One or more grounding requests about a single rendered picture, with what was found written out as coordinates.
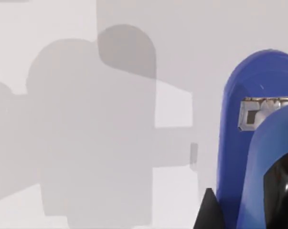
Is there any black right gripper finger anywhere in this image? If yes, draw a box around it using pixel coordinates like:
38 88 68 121
193 187 225 229

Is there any blue stapler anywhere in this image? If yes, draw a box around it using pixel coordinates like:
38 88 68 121
216 49 288 229

